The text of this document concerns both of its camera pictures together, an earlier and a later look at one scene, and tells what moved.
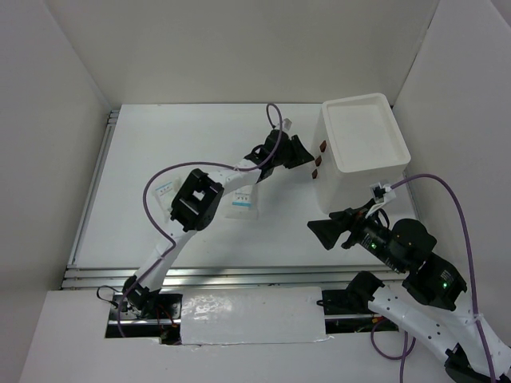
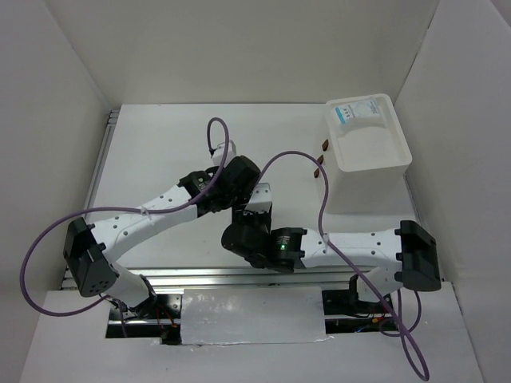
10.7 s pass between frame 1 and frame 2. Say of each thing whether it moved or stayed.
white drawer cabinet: stayed
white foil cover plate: stayed
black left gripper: moved
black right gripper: moved
